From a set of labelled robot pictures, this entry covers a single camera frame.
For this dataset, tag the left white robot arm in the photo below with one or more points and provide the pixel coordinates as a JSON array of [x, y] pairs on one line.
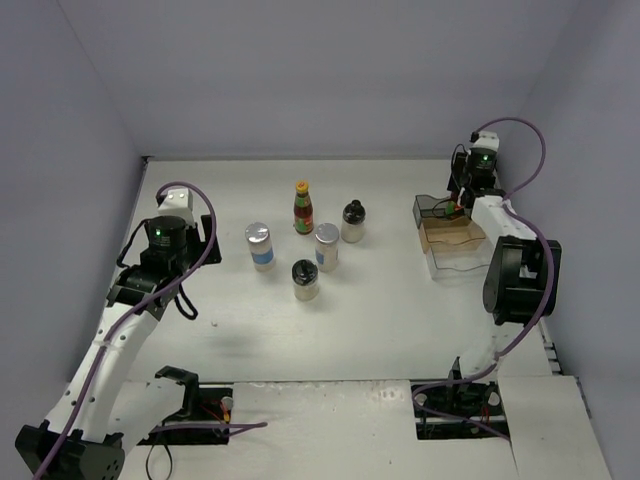
[[82, 437]]

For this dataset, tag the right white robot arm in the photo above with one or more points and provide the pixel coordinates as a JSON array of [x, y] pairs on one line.
[[520, 286]]

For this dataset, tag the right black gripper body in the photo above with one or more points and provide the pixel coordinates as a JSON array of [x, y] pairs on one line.
[[458, 181]]

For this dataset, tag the silver lid jar blue label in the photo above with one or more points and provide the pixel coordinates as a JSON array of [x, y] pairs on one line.
[[259, 241]]

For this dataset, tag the black cap white powder jar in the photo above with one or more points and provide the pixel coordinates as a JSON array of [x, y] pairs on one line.
[[305, 275]]

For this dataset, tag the rear black cap powder jar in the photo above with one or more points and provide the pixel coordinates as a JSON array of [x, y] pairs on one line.
[[353, 219]]

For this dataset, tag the red sauce bottle yellow cap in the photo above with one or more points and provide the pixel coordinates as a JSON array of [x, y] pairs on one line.
[[303, 209]]

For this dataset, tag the clear tiered organizer tray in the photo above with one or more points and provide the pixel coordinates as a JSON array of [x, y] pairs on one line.
[[456, 248]]

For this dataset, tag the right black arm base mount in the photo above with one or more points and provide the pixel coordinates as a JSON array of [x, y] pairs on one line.
[[464, 412]]

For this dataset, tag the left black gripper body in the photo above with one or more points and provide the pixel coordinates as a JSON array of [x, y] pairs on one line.
[[209, 240]]

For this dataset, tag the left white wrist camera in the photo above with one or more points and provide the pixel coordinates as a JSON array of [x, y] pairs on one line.
[[178, 202]]

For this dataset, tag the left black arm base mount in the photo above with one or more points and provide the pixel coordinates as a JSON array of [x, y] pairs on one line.
[[200, 404]]

